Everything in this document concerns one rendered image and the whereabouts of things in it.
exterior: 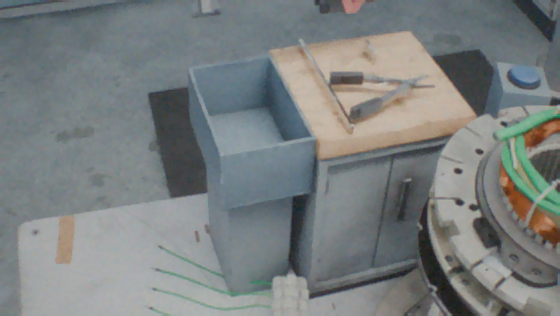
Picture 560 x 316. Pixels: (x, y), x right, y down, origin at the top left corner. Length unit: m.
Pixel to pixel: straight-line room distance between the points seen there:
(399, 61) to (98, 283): 0.51
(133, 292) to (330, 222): 0.30
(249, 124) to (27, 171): 1.54
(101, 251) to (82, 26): 2.06
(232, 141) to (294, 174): 0.12
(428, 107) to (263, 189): 0.22
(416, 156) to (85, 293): 0.49
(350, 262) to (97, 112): 1.72
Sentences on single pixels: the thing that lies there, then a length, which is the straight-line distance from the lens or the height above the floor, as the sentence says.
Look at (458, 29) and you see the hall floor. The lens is 3.15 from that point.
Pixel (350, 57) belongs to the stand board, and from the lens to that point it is 0.97.
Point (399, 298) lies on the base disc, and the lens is 1.03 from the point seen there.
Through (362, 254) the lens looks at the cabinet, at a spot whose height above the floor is 0.84.
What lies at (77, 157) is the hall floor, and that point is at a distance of 2.45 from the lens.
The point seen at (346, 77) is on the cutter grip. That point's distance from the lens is 0.88.
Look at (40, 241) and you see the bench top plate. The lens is 1.14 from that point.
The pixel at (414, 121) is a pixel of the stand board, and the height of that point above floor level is 1.06.
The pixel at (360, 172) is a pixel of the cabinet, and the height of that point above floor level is 1.00.
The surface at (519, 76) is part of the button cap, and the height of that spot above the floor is 1.04.
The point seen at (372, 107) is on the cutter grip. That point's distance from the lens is 0.85.
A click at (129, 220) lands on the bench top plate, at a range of 1.14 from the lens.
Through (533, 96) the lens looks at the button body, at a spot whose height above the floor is 1.03.
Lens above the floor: 1.61
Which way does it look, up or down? 41 degrees down
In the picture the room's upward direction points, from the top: 3 degrees clockwise
